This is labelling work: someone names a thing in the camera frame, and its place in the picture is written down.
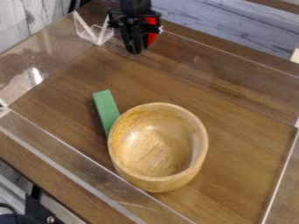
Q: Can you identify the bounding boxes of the green rectangular block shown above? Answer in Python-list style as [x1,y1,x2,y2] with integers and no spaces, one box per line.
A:
[91,90,119,136]

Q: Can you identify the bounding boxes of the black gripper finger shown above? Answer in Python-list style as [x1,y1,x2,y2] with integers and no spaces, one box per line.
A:
[118,17,145,55]
[143,17,161,47]

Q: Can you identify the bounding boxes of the wooden bowl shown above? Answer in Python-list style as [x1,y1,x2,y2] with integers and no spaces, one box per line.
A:
[106,102,209,193]

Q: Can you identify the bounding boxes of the clear acrylic barrier wall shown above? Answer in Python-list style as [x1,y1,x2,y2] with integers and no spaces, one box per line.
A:
[0,17,299,224]

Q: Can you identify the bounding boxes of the black clamp under table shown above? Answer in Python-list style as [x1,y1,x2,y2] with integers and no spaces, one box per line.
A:
[0,184,65,224]

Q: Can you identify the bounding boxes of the clear acrylic corner bracket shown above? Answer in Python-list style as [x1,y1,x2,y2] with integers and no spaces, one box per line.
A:
[71,11,114,46]

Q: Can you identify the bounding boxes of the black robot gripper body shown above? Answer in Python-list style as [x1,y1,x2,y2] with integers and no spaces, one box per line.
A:
[106,0,162,30]

